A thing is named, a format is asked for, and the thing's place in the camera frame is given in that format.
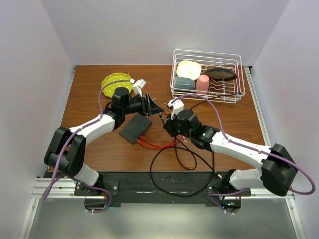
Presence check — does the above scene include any aluminium frame rail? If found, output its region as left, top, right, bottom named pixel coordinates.
left=18, top=66, right=306, bottom=239

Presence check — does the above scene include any black cable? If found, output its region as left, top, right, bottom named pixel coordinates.
left=149, top=92, right=244, bottom=197

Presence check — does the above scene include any black network switch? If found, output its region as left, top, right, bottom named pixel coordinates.
left=119, top=114, right=152, bottom=144

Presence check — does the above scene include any yellow-green plate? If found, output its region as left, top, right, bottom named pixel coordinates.
left=101, top=73, right=133, bottom=98

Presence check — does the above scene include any red ethernet cable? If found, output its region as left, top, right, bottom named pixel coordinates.
left=139, top=135, right=179, bottom=148
left=136, top=139, right=180, bottom=150

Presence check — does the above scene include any pink cup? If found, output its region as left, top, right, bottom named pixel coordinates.
left=195, top=74, right=210, bottom=94

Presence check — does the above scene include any grey-green cup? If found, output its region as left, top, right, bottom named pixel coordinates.
left=174, top=76, right=195, bottom=90

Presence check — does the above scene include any white wire dish rack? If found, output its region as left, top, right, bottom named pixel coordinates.
left=170, top=49, right=246, bottom=103

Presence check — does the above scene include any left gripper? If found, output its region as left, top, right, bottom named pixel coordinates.
left=123, top=93, right=164, bottom=117

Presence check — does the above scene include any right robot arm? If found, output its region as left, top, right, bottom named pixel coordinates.
left=163, top=110, right=297, bottom=196

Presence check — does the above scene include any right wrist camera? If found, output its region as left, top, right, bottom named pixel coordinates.
left=167, top=99, right=184, bottom=119

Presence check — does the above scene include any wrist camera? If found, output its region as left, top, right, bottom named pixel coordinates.
left=167, top=99, right=184, bottom=119
left=133, top=79, right=146, bottom=97

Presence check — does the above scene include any cream square bowl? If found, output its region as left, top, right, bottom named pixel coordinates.
left=176, top=60, right=201, bottom=80

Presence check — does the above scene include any dark brown plate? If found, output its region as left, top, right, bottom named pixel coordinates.
left=202, top=68, right=238, bottom=81

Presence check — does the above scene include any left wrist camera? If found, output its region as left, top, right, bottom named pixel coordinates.
left=133, top=79, right=146, bottom=97

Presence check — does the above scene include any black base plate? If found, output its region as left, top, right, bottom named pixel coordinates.
left=44, top=171, right=251, bottom=209

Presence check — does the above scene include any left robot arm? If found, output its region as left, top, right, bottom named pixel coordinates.
left=42, top=87, right=164, bottom=199

